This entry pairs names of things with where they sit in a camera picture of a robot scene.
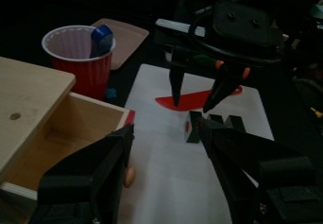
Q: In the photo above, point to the small red piece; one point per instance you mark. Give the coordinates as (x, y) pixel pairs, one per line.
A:
(130, 117)

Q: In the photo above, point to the pink plastic plate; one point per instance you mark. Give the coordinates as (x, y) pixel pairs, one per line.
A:
(129, 42)

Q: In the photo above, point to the grey metal bar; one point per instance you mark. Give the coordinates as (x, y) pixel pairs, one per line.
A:
(180, 26)

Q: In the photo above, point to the finger of the black orange-tabbed right gripper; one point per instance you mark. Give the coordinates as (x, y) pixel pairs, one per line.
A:
(222, 90)

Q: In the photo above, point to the small green toy piece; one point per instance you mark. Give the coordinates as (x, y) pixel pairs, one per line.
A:
(204, 59)

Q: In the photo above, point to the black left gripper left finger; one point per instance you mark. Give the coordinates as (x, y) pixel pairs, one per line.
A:
(81, 183)

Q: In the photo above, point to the small blue toy piece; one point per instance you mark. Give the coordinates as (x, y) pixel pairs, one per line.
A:
(112, 93)

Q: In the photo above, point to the white cutting board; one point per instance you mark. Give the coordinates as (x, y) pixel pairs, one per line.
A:
(169, 171)

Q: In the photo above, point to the light wooden box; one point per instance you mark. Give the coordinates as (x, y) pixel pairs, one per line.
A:
(34, 101)

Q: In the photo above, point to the small yellow object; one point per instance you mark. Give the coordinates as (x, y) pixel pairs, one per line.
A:
(317, 112)

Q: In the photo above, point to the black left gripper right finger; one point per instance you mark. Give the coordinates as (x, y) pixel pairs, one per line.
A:
(261, 177)

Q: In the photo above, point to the blue utensil in cup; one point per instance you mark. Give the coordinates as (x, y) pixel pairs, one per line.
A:
(102, 40)

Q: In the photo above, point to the red plastic cup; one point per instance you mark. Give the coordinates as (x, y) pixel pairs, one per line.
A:
(82, 72)

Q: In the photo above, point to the finger of the black slim right gripper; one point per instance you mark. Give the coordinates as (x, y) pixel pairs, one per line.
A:
(177, 82)

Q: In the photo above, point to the peach round knob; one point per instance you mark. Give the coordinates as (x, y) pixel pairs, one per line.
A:
(130, 176)

